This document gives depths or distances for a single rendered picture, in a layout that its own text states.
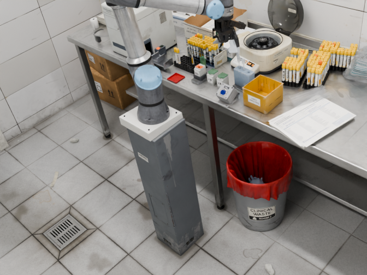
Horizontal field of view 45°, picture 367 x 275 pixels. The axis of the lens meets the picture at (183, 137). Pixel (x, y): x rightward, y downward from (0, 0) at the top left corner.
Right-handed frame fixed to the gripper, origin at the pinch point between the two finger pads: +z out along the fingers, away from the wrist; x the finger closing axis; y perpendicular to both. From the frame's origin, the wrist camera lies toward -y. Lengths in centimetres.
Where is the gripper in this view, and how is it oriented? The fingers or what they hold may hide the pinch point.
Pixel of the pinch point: (229, 53)
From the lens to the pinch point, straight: 220.3
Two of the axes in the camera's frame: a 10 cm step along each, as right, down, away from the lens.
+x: 5.5, 4.7, -6.9
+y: -8.3, 3.9, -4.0
